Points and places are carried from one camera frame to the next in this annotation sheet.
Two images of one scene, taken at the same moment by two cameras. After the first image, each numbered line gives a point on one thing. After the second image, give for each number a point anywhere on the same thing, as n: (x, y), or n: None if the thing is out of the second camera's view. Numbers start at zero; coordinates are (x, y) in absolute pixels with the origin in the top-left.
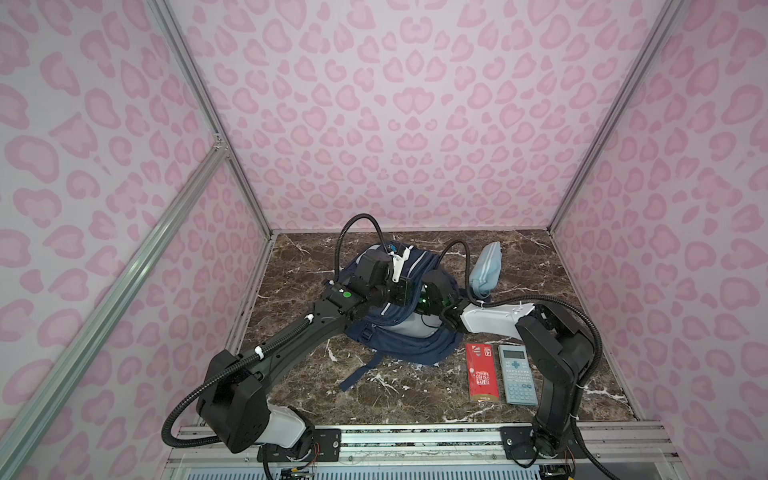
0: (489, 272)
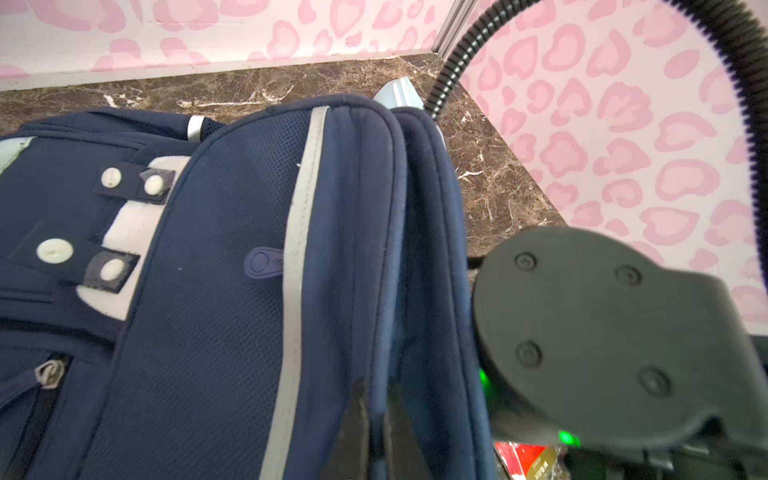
0: (399, 93)
